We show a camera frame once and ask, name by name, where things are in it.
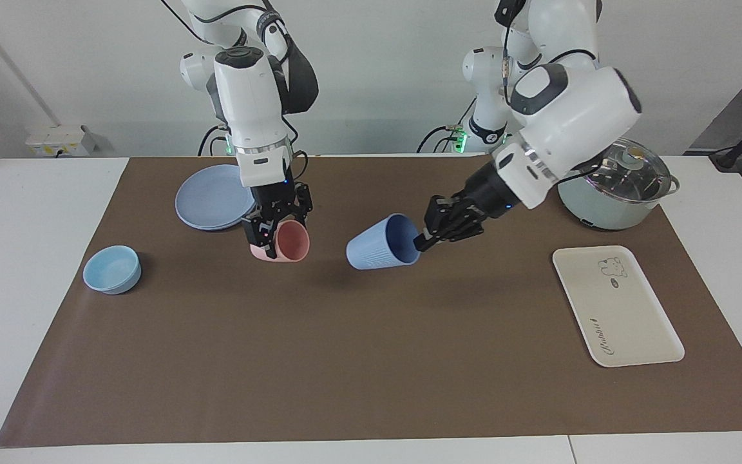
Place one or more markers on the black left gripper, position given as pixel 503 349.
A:
pixel 477 203

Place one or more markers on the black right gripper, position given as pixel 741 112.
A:
pixel 274 203

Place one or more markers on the pink cup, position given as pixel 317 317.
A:
pixel 294 241

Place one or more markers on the blue ribbed cup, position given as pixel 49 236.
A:
pixel 377 248

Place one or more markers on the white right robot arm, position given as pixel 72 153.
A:
pixel 252 103

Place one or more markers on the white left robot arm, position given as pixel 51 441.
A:
pixel 570 122

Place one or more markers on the cream tray with bear print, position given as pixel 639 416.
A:
pixel 616 309

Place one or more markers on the blue round plate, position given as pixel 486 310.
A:
pixel 207 200

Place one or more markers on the brown table mat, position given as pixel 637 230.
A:
pixel 377 335

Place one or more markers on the pale green electric pot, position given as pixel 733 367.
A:
pixel 603 212

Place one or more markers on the light blue bowl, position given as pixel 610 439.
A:
pixel 112 270

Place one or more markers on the white power strip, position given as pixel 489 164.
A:
pixel 58 140

